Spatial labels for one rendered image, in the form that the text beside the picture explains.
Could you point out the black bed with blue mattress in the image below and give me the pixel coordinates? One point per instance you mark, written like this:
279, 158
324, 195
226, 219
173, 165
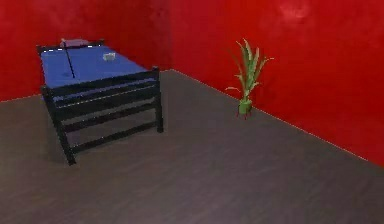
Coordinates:
100, 100

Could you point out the green potted house plant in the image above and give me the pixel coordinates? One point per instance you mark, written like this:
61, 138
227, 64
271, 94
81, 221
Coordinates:
248, 76

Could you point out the small grey box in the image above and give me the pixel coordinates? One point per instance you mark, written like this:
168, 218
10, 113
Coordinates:
109, 56

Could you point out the black thin stick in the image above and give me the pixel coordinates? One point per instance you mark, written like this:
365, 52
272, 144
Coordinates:
69, 63

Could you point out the mauve pillow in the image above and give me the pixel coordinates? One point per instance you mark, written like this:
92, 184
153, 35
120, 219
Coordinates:
76, 42

